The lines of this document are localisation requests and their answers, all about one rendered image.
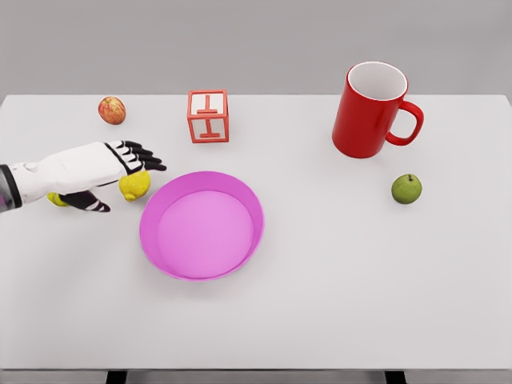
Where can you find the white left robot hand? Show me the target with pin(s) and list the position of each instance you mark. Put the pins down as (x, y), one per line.
(90, 166)

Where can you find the yellow lemon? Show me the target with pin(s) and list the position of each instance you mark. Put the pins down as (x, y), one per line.
(135, 186)

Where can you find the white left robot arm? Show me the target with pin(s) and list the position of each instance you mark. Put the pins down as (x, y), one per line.
(32, 180)

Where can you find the pink round plate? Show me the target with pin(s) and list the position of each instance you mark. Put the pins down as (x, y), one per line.
(202, 230)

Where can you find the small yellow fruit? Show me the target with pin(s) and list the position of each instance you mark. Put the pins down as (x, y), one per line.
(56, 199)

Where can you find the red yellow apple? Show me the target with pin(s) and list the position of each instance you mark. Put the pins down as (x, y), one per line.
(112, 110)

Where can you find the red white letter block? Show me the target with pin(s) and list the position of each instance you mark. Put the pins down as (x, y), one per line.
(209, 117)

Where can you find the red mug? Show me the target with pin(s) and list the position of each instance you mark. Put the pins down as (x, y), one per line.
(366, 116)

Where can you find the green pear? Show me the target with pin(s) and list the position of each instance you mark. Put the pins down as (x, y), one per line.
(406, 189)

